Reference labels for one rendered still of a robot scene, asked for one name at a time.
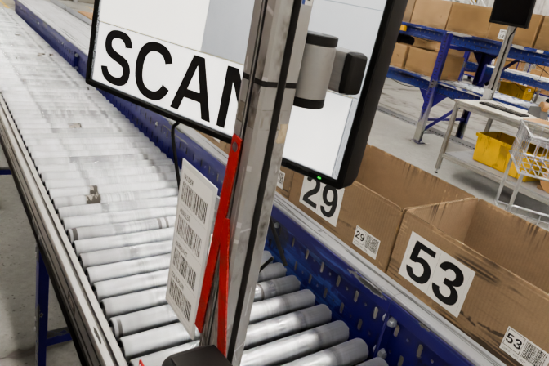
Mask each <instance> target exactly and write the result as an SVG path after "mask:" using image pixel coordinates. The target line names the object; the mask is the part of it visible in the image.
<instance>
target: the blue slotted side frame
mask: <svg viewBox="0 0 549 366"><path fill-rule="evenodd" d="M14 1H15V13H16V14H17V15H18V16H20V18H21V19H23V20H24V21H25V22H26V23H27V24H28V25H29V26H30V27H31V28H32V29H33V30H34V31H36V33H38V35H40V36H41V37H42V38H43V39H44V40H45V41H46V42H47V43H48V44H50V46H51V47H53V49H55V50H56V51H57V52H58V53H59V55H61V56H63V58H65V60H67V62H69V64H70V65H72V67H74V52H76V53H77V54H78V72H79V73H80V74H81V75H82V76H83V77H84V79H86V72H87V58H88V56H86V55H85V54H84V53H83V52H81V51H80V50H79V49H77V48H76V46H74V45H73V44H72V43H71V42H69V41H68V40H67V39H65V38H64V37H63V36H61V35H60V34H59V33H57V32H56V31H55V30H54V29H53V28H52V27H51V26H49V25H48V24H47V23H45V22H44V21H43V20H41V19H40V18H39V17H38V16H36V15H35V14H34V13H33V12H32V11H31V10H29V9H28V8H27V7H25V6H24V5H23V4H22V3H20V2H19V1H18V0H14ZM21 8H22V9H21ZM38 22H39V24H38ZM62 43H63V44H62ZM96 90H97V91H99V93H101V94H102V95H103V96H104V97H105V98H106V100H109V103H110V104H113V105H114V107H116V108H117V110H118V111H121V114H123V115H125V117H126V118H128V119H129V120H130V123H134V126H135V127H138V128H139V131H140V132H143V133H144V135H145V136H147V137H149V139H150V141H152V142H154V144H155V146H157V147H159V148H160V150H161V152H164V153H165V154H166V155H167V158H170V159H171V160H172V161H173V163H174V158H173V152H172V138H171V128H172V125H173V124H172V123H170V122H169V121H168V120H166V119H165V118H164V117H163V116H162V115H160V114H156V113H155V112H153V111H150V110H148V109H145V108H143V107H140V106H139V105H135V104H133V103H131V102H129V101H127V100H124V99H122V98H119V97H117V96H114V95H112V94H109V93H108V92H106V91H102V90H101V89H98V88H96ZM113 98H114V99H113ZM120 107H121V108H120ZM124 109H125V111H124ZM128 114H129V116H128ZM145 115H146V117H145ZM137 119H138V122H137ZM150 120H151V123H150ZM156 122H158V126H157V125H155V123H156ZM142 123H143V124H142ZM162 127H163V128H162ZM147 128H148V129H147ZM152 132H153V135H152ZM167 132H168V134H167ZM175 142H176V155H177V161H178V166H179V168H180V170H181V169H182V164H181V159H182V162H183V158H184V159H185V160H186V161H188V162H189V163H190V164H191V165H192V166H193V167H195V168H196V169H197V170H198V171H199V172H200V173H201V174H202V175H204V176H205V177H206V178H207V179H208V180H209V181H210V182H211V183H213V184H214V186H215V187H217V188H218V191H217V195H218V196H219V195H220V193H221V190H222V186H223V181H224V177H225V170H226V166H224V165H223V164H222V163H220V162H219V161H218V160H217V159H215V158H214V157H213V156H211V155H210V154H209V153H208V152H207V151H206V150H204V149H203V148H202V147H201V146H199V145H198V144H197V143H195V142H194V141H193V140H191V139H190V138H189V137H188V136H187V135H186V134H185V133H183V132H182V131H181V130H179V129H178V128H177V127H176V128H175ZM180 143H181V147H180ZM169 147H170V149H169ZM186 150H187V154H186ZM168 151H169V153H168ZM201 161H202V167H201ZM209 167H210V172H209ZM208 172H209V173H208ZM217 174H218V175H219V176H218V180H217ZM271 218H272V220H273V222H274V224H275V223H276V222H278V223H279V228H275V229H276V232H277V235H278V237H279V241H280V244H281V247H282V249H283V250H284V256H285V259H286V262H287V264H288V265H287V266H285V267H284V268H286V269H287V272H286V276H289V275H294V276H296V277H297V278H298V280H299V281H300V282H301V285H300V290H299V291H301V290H303V289H309V290H311V291H312V292H313V294H314V295H315V306H317V305H320V304H325V305H326V306H327V307H328V308H329V309H330V310H331V311H332V318H331V321H330V323H331V322H334V321H337V320H341V321H343V322H344V323H345V324H346V325H347V326H348V328H349V334H350V335H349V338H348V339H347V341H349V340H352V339H355V338H361V339H363V340H364V341H365V343H366V344H367V345H368V358H367V359H366V360H364V361H362V362H359V363H357V364H362V363H363V362H366V361H368V360H370V359H372V357H373V347H374V346H375V345H376V344H377V339H378V337H379V334H380V331H381V328H382V324H383V320H382V316H383V315H384V314H385V313H386V312H387V313H388V314H390V315H391V316H392V317H393V318H395V320H397V325H399V332H398V335H397V337H396V336H395V334H394V332H395V328H396V327H393V328H392V329H391V334H390V336H389V339H388V342H387V344H386V349H385V352H386V353H387V357H386V358H385V359H384V360H385V361H386V362H387V364H388V365H389V366H399V365H398V362H399V358H400V356H401V355H402V356H403V357H404V361H403V363H402V366H475V365H474V364H472V363H471V362H470V361H468V360H467V359H466V358H464V357H463V356H462V355H460V354H459V353H458V352H457V351H455V350H454V349H453V348H452V347H451V346H450V345H448V344H447V343H446V342H445V341H443V340H442V339H441V338H439V337H438V336H437V335H435V334H434V333H433V332H432V331H431V330H430V329H428V328H427V327H426V326H424V325H423V324H422V323H420V322H419V321H418V320H417V319H415V318H414V317H413V316H411V315H410V314H409V313H408V312H407V311H406V310H404V309H403V308H402V307H401V306H399V305H398V304H397V303H395V302H394V301H393V300H391V299H390V298H389V297H388V296H387V295H386V294H385V293H383V292H382V291H381V290H379V289H378V288H377V287H375V286H374V285H373V284H372V283H370V282H369V281H368V280H366V278H365V277H363V276H362V275H361V274H359V273H358V272H357V271H356V270H354V269H353V268H352V267H350V266H349V265H348V264H346V263H345V262H344V261H343V260H342V259H341V258H340V257H338V256H337V255H336V254H334V253H333V252H332V251H330V250H329V249H328V248H326V247H325V246H324V245H323V244H322V243H321V242H320V241H318V240H317V239H316V238H314V237H313V236H312V235H311V234H309V233H308V232H307V231H305V230H304V229H303V228H301V227H300V226H299V225H298V224H297V223H296V222H295V221H293V220H292V219H291V218H289V217H288V216H287V215H285V214H284V213H283V212H281V211H280V210H279V209H278V208H277V207H276V206H275V205H273V207H272V211H271ZM280 226H281V228H282V229H281V233H280V235H279V229H280ZM286 235H287V237H286ZM270 238H271V239H272V241H271V245H270ZM293 238H294V239H295V241H294V244H293V246H292V240H293ZM300 248H301V249H300ZM307 249H308V250H309V254H308V257H307V259H306V252H307ZM265 250H266V251H269V252H270V253H271V255H272V256H274V260H273V263H276V262H280V263H282V264H283V262H282V260H281V257H280V255H279V250H278V248H277V245H276V242H275V239H274V236H273V234H272V231H271V228H270V224H269V227H268V231H267V236H266V243H265V247H264V251H265ZM296 261H297V269H296V270H295V264H296ZM322 262H323V263H324V268H323V272H321V270H320V269H321V265H322ZM302 271H303V272H302ZM330 273H331V275H330ZM310 274H311V275H312V278H311V281H310V283H309V277H310ZM338 276H340V277H341V280H340V283H339V286H337V280H338ZM317 284H318V286H317ZM325 288H327V290H328V291H327V294H326V297H324V291H325ZM347 288H348V290H347ZM356 291H358V292H359V295H358V298H357V301H355V293H356ZM333 299H334V301H333ZM342 303H343V304H344V308H343V311H342V313H341V312H340V309H341V304H342ZM365 303H366V304H367V305H365ZM376 307H377V308H378V312H377V317H376V318H374V317H373V313H374V311H375V308H376ZM350 315H351V317H350ZM360 319H362V325H361V328H360V330H359V329H358V324H359V320H360ZM369 332H370V334H369ZM407 339H408V340H409V341H407ZM344 342H346V341H344ZM419 345H422V347H423V349H422V353H421V356H420V357H419V356H418V355H417V350H418V347H419ZM389 350H390V351H391V352H389ZM431 360H433V363H432V362H431Z"/></svg>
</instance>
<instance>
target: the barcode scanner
mask: <svg viewBox="0 0 549 366"><path fill-rule="evenodd" d="M162 366H233V365H232V364H231V363H230V361H229V360H228V359H227V358H226V357H225V356H224V355H223V354H222V353H221V352H220V351H219V350H218V349H217V347H216V346H215V345H204V346H197V347H195V348H192V349H188V350H184V351H181V352H178V353H175V354H172V355H169V356H168V357H167V358H166V359H165V360H164V361H163V363H162Z"/></svg>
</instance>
